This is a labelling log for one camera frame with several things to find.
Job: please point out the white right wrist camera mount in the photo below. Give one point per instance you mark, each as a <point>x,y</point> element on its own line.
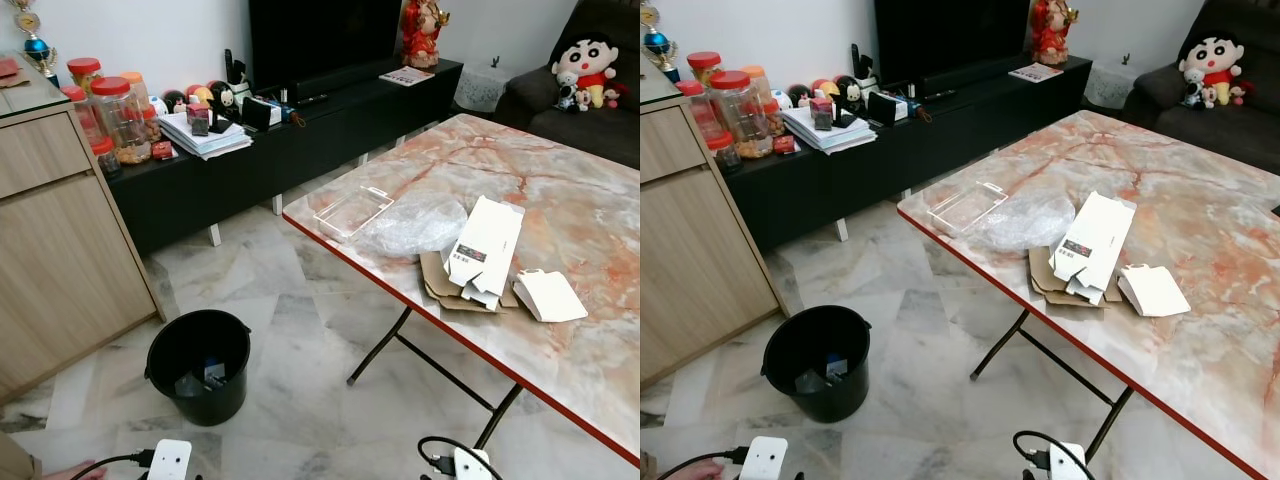
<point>472,465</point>
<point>1068,462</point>

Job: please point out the clear jar orange lid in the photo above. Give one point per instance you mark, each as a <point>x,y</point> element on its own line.
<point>137,85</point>
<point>760,78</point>

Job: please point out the clear plastic tray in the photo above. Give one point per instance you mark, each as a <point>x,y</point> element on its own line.
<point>965,208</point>
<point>352,212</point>

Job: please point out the large clear jar red lid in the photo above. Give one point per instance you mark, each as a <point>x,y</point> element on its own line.
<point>742,115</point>
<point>122,120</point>

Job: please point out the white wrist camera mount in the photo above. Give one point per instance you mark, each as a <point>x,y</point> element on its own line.
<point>170,460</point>
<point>764,458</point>
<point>472,465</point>
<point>1068,462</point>

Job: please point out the small dark box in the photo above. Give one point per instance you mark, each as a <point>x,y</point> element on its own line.
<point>198,118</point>
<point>822,113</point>

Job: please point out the white lace covered side table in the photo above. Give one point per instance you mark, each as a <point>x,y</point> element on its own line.
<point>1112,84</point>
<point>483,88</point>

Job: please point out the black white mouse plush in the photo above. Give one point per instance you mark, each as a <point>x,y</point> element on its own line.
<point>850,92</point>
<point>222,98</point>

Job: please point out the person hand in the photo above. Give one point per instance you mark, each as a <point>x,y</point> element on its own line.
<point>708,470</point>
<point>75,473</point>

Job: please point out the red gold deity figurine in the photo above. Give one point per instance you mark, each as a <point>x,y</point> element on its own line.
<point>422,35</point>
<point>1052,32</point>

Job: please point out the gold blue trophy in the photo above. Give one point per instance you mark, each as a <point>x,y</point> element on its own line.
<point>38,45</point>
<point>657,42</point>

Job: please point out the white red booklet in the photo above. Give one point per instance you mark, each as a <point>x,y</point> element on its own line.
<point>407,76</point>
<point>1035,72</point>

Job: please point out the black soundbar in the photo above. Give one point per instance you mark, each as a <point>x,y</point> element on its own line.
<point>965,80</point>
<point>340,85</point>

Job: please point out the clear crumpled plastic bag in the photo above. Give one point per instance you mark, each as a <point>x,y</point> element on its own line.
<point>410,225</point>
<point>1025,220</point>

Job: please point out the small white cardboard box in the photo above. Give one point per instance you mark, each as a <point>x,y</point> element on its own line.
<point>1155,292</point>
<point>550,297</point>

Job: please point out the small white labelled box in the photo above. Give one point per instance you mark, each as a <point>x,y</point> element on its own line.
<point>279,110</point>
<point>903,106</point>

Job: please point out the black flat device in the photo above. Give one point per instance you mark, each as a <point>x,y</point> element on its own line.
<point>257,113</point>
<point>881,108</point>

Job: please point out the white paper stack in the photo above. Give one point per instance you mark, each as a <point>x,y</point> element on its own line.
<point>205,142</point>
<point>830,138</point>

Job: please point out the dark grey fabric sofa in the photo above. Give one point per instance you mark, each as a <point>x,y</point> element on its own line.
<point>1200,135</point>
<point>580,135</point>

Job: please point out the small clear jar red lid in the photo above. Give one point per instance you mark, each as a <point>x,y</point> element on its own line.
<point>106,158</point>
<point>724,153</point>

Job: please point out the brown cardboard piece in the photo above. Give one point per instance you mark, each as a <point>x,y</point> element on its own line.
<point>433,280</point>
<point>1040,275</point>

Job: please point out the cartoon boy plush red shirt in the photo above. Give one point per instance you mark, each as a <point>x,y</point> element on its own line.
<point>1215,58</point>
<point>590,60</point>

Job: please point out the light wooden cabinet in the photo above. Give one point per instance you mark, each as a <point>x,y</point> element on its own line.
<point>60,260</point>
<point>690,270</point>

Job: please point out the black flat television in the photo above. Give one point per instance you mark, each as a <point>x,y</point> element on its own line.
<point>320,40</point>
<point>950,38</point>

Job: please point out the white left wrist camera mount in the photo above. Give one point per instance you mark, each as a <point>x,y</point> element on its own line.
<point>764,458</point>
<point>170,460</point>

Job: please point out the black metal table leg frame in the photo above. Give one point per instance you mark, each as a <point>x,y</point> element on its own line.
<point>440,368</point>
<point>1060,365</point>

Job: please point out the long white cardboard box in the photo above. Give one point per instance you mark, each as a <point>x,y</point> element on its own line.
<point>1092,245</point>
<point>485,250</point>

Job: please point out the black television console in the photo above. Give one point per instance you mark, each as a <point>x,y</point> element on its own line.
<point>300,160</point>
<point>930,155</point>

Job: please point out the black plastic rubbish bin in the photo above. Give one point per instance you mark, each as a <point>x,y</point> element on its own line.
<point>782,368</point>
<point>165,370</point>

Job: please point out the small red plush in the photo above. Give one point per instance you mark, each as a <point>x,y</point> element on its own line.
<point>1242,92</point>
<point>615,95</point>

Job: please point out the small black white plush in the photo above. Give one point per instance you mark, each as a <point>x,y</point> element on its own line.
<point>1194,90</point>
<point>569,92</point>

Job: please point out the small red packet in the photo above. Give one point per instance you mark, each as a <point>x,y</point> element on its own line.
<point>784,145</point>
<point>162,150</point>

